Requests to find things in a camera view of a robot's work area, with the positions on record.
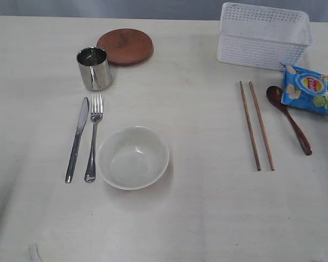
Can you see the glossy ceramic bowl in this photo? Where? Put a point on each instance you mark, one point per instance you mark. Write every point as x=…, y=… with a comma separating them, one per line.
x=132, y=158

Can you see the silver metal fork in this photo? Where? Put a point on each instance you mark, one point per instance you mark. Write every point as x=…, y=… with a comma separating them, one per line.
x=95, y=117

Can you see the brown wooden chopstick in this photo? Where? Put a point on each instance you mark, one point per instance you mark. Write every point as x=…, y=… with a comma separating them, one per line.
x=250, y=129
x=262, y=126

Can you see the brown round wooden plate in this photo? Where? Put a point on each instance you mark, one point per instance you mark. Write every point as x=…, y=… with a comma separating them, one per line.
x=126, y=46

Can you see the stainless steel cup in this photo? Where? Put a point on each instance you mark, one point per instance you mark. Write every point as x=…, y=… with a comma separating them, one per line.
x=94, y=68

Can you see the silver metal table knife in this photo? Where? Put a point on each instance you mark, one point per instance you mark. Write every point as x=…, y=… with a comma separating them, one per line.
x=84, y=112

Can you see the dark wooden spoon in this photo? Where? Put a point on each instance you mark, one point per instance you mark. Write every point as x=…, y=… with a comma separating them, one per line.
x=274, y=95

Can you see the white perforated plastic basket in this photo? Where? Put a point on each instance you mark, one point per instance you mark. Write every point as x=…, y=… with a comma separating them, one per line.
x=262, y=37

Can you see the blue chips snack bag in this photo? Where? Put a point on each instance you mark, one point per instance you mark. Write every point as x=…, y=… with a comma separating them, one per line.
x=305, y=89

